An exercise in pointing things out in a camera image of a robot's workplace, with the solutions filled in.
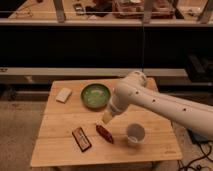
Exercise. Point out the wooden table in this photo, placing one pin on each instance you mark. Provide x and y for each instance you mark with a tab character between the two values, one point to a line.
56	146

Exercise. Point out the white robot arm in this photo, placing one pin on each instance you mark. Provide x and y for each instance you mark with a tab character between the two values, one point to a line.
132	90

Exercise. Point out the white sponge block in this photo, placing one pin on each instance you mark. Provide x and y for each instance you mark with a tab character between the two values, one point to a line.
63	95

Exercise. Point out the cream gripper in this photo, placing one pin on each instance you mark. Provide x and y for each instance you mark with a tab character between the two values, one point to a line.
107	117

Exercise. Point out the red dried pepper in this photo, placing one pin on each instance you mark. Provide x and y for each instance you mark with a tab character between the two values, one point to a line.
104	133

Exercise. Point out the metal shelf rack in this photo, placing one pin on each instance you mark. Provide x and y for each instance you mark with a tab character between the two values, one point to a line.
42	40

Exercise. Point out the red tray on shelf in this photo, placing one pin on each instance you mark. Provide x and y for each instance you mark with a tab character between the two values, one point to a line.
134	9

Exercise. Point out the brown chocolate bar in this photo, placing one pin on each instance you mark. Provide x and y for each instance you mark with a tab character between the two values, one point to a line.
81	139

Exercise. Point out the green ceramic bowl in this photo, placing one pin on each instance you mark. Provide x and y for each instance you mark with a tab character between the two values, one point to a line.
95	96

